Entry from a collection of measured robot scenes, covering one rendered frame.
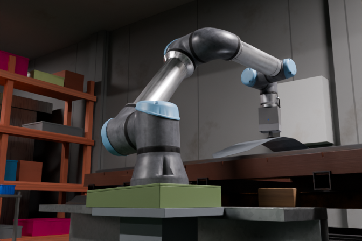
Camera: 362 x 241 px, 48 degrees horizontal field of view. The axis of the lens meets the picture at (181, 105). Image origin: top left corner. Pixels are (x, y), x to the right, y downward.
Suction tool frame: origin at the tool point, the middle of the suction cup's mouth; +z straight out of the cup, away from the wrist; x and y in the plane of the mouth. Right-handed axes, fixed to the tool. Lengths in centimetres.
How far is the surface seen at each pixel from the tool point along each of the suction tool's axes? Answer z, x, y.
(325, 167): 16, 56, -26
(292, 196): 23, 60, -18
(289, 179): 13.9, -29.7, -1.8
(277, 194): 23, 59, -14
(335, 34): -132, -218, -21
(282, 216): 28, 74, -17
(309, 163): 14, 54, -22
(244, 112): -72, -254, 80
